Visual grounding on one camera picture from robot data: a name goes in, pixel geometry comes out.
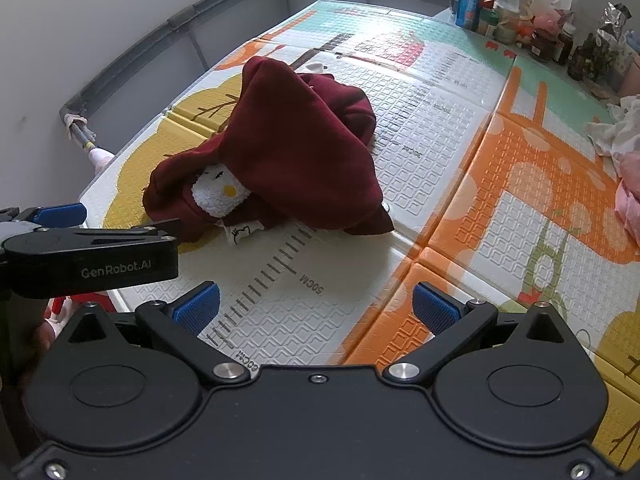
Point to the person's left hand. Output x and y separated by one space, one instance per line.
42 338

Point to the pink cup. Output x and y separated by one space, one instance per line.
631 70

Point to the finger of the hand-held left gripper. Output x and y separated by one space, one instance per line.
57 214
150 228

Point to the small green-lidded jar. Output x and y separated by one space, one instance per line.
487 21

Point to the white crumpled cloth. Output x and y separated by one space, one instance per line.
615 130

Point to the clear plastic cup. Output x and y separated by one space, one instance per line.
452 1

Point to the silver foil bag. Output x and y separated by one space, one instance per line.
615 17

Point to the dark glass jar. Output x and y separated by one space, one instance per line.
542 46

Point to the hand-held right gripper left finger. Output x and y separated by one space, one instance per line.
197 307

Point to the white plastic bottle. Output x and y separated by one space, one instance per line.
507 1

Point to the dark bottle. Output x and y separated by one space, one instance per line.
565 44

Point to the pale pink cloth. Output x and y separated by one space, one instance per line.
101 158

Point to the dark jar with plants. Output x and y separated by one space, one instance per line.
587 57

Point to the colourful foam play mat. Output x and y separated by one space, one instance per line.
450 125

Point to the pink pig toy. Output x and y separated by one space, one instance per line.
545 22

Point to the metal rod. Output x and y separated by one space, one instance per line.
82 135

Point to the dark red cat sweater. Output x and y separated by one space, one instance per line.
300 150

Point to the white plastic bag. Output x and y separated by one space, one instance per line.
550 1

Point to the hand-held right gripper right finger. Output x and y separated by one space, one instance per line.
435 310

